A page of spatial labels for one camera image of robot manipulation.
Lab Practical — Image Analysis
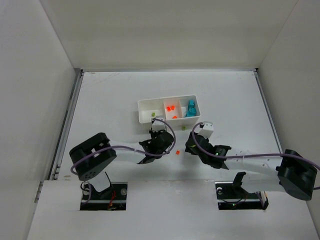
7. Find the large blue lego brick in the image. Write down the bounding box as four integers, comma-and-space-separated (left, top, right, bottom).
185, 106, 197, 117

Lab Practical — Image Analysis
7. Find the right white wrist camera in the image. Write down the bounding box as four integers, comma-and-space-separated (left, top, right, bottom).
198, 121, 214, 139

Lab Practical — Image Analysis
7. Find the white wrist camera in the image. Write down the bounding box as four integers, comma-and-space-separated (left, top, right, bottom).
198, 121, 214, 139
151, 116, 166, 132

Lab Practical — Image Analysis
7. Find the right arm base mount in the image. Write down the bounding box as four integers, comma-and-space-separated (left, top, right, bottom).
215, 172, 269, 211

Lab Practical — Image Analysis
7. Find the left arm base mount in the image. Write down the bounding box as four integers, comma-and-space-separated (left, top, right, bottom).
80, 182, 128, 211

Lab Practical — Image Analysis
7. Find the blue lego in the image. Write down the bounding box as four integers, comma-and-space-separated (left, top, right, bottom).
188, 99, 195, 108

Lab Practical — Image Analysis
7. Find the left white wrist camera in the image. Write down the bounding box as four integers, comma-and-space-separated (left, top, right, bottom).
151, 116, 166, 132

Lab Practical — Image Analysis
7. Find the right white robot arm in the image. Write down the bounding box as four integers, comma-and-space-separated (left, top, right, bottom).
185, 132, 320, 201

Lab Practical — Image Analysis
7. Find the white three-compartment sorting tray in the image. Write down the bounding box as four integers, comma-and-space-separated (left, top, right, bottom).
137, 95, 201, 128

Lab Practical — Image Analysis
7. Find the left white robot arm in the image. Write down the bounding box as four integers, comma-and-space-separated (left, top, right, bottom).
69, 130, 176, 193

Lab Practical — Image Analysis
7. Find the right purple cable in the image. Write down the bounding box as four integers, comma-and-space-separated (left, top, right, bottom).
191, 122, 320, 190

